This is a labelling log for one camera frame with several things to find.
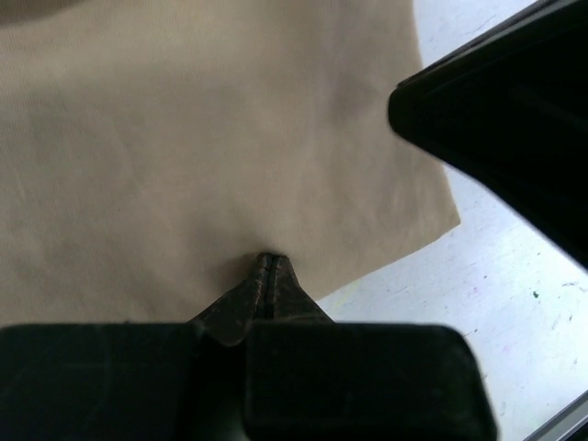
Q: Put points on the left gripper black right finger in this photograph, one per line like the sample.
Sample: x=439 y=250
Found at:
x=287 y=300

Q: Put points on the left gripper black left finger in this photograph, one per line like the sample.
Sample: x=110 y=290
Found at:
x=227 y=319

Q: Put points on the beige t shirt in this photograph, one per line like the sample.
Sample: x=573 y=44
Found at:
x=151 y=149

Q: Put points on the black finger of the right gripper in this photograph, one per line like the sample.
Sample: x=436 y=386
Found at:
x=509 y=109

